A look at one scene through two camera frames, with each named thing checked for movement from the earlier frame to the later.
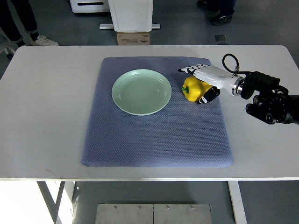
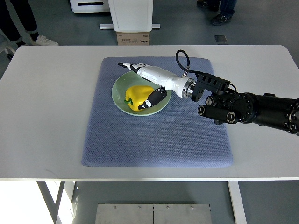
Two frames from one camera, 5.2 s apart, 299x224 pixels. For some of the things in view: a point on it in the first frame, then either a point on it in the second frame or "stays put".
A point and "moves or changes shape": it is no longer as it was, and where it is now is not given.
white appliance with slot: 89,6 stays put
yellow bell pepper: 194,88 moves or changes shape
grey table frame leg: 52,206 stays put
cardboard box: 132,38 stays put
